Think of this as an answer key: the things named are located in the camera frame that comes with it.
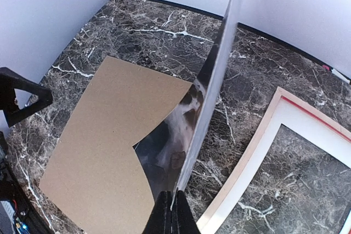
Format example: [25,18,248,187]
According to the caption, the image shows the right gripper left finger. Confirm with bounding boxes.
[142,191,172,234]

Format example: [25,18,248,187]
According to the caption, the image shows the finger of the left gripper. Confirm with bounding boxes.
[1,67,53,128]

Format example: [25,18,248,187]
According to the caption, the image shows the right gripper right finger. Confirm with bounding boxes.
[172,191,199,234]

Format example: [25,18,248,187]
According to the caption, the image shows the landscape photo print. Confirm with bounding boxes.
[133,0,242,198]

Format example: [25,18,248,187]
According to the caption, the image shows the brown backing board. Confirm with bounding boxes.
[39,56,190,233]

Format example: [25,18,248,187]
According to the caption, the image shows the red wooden picture frame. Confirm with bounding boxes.
[197,87,350,233]

